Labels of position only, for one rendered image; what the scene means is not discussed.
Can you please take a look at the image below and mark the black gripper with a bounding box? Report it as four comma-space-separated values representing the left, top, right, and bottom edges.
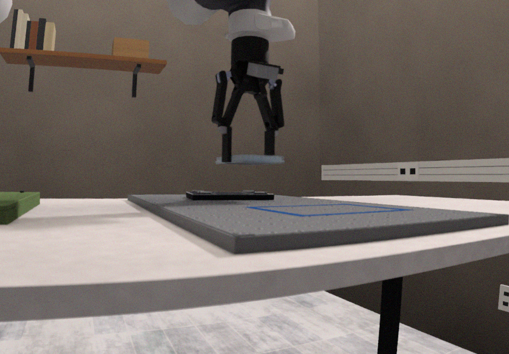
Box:
211, 36, 284, 163

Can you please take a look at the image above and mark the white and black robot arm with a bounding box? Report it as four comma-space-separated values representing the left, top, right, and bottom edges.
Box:
0, 0, 294, 80

